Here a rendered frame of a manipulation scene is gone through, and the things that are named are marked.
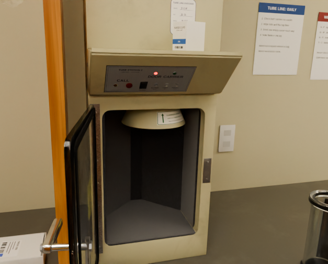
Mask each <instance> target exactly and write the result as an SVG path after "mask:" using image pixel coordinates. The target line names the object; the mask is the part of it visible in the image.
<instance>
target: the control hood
mask: <svg viewBox="0 0 328 264"><path fill-rule="evenodd" d="M242 57H243V54H242V53H241V52H217V51H178V50H142V49H104V48H89V49H87V74H88V93H89V94H90V95H119V94H217V93H221V92H222V91H223V89H224V87H225V86H226V84H227V82H228V80H229V79H230V77H231V75H232V74H233V72H234V70H235V68H236V67H237V65H238V63H239V62H240V60H241V59H242ZM107 65H130V66H170V67H197V68H196V70H195V73H194V75H193V77H192V79H191V82H190V84H189V86H188V88H187V91H186V92H104V87H105V76H106V66H107Z"/></svg>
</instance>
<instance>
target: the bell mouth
mask: <svg viewBox="0 0 328 264"><path fill-rule="evenodd" d="M121 122H122V123H123V124H124V125H126V126H129V127H134V128H141V129H171V128H177V127H180V126H183V125H184V124H185V120H184V118H183V115H182V113H181V110H180V108H178V109H134V110H126V112H125V114H124V116H123V119H122V121H121Z"/></svg>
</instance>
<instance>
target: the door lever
mask: <svg viewBox="0 0 328 264"><path fill-rule="evenodd" d="M62 225H63V220H62V219H61V218H55V219H54V220H53V223H52V225H51V227H50V229H49V231H48V234H47V236H46V238H45V240H44V242H43V244H41V245H40V252H42V253H43V254H50V253H52V252H53V251H69V243H56V240H57V238H58V235H59V233H60V230H61V228H62Z"/></svg>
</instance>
